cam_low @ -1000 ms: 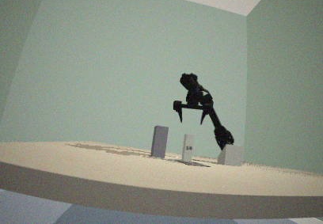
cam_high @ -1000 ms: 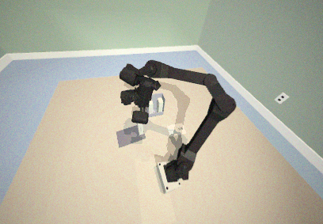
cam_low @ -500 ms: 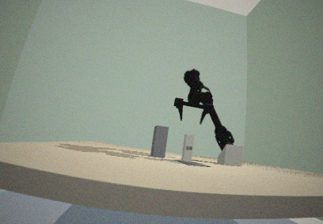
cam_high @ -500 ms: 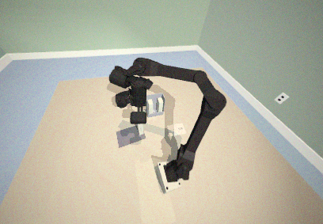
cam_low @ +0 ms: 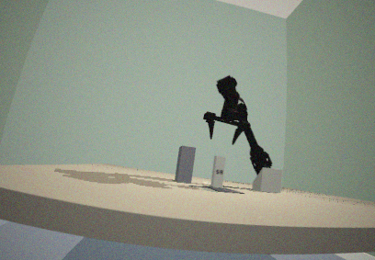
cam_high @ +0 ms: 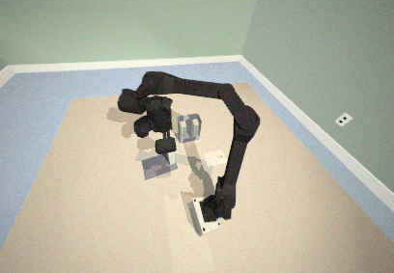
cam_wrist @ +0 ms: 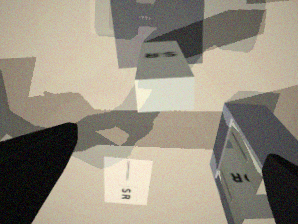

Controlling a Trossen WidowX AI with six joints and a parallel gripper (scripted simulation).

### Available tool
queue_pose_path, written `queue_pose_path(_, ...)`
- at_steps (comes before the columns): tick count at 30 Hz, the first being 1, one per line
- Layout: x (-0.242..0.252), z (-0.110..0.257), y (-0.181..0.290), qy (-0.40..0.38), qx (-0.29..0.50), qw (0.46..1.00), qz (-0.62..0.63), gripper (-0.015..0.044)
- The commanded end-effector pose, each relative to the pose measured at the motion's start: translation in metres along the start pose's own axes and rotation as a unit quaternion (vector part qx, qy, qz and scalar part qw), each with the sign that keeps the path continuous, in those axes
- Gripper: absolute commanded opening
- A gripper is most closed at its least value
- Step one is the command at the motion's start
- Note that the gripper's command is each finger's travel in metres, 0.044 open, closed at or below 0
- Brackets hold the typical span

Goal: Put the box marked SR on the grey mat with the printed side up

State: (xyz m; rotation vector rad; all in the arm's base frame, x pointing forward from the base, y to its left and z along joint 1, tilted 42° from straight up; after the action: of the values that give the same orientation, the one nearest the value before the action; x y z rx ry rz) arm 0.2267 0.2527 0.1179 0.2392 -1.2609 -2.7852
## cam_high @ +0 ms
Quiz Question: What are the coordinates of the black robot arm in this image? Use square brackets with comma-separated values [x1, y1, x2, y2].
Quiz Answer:
[118, 71, 260, 223]

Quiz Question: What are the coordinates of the grey open bin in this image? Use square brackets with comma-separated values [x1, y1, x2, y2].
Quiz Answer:
[178, 113, 202, 143]

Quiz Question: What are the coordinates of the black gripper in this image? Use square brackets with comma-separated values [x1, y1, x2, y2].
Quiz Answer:
[151, 107, 177, 154]

